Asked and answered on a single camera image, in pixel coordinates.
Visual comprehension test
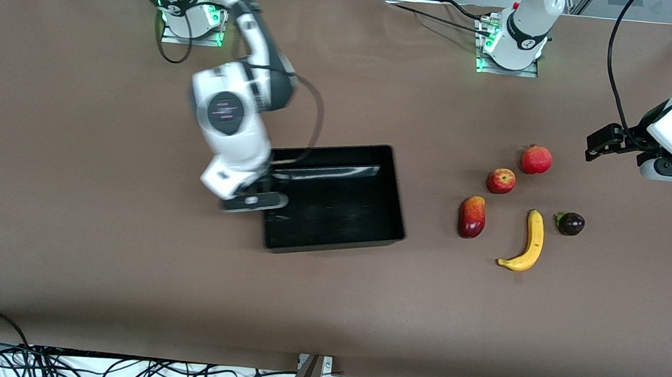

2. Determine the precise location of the red yellow mango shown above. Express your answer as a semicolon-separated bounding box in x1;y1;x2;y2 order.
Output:
457;194;488;241

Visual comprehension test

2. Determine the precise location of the red pomegranate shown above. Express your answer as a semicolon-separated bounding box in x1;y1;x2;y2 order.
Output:
520;143;555;177

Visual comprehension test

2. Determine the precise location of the silver metal table bracket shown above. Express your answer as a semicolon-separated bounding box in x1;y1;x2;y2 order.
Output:
297;353;334;373

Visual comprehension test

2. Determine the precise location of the thin black looping cable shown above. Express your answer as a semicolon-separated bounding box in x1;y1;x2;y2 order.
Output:
106;0;197;66

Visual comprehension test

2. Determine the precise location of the yellow banana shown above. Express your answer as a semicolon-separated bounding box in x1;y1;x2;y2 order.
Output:
496;206;547;274

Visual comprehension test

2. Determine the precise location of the black cable with metal plug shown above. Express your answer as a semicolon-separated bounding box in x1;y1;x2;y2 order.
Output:
266;73;327;170

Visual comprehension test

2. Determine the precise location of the black rectangular plastic tray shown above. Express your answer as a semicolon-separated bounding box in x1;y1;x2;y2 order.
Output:
259;135;413;263

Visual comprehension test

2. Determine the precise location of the small red apple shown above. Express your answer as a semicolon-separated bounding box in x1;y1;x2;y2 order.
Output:
485;167;518;196

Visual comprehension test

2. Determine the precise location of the black cable on table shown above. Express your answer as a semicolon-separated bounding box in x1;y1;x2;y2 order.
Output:
376;0;495;36
442;0;495;22

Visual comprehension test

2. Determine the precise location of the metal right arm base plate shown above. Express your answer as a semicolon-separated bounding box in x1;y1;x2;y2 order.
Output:
160;0;228;47

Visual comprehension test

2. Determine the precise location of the dark purple mangosteen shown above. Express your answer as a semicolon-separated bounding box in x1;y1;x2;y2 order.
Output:
553;210;587;238

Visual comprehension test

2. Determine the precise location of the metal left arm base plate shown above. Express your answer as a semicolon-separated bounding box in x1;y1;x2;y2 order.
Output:
474;14;543;78

